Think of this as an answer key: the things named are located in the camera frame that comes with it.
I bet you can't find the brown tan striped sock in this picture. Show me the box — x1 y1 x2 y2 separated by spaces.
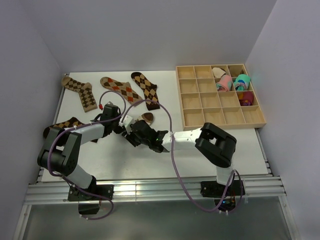
135 112 154 126

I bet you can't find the tan orange argyle sock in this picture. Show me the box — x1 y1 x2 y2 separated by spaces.
100 77 142 105

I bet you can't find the dark brown tan argyle sock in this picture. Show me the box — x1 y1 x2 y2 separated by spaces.
131 72 160 111

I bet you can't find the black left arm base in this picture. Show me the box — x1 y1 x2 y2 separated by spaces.
67 184 114 216

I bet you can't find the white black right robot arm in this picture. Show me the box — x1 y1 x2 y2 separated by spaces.
119 120 237 195

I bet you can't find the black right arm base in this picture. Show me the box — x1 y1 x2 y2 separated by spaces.
200 179 246 212

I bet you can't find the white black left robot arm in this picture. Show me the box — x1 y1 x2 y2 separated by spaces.
37 103 121 200

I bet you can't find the brown yellow argyle sock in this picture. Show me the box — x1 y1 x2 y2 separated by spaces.
42 117 104 145

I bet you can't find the wooden compartment organizer box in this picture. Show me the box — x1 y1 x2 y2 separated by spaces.
175 64 267 130

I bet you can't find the pink rolled sock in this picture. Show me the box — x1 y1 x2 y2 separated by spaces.
216 75 233 92

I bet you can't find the cream rolled sock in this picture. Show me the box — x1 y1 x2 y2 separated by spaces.
212 67 226 78

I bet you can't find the maroon rolled sock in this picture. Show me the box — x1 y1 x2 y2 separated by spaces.
238 91 254 106

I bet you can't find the teal rolled sock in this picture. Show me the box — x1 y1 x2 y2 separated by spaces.
234 74 251 91

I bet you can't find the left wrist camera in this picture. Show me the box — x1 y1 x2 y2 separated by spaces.
105 101 114 106

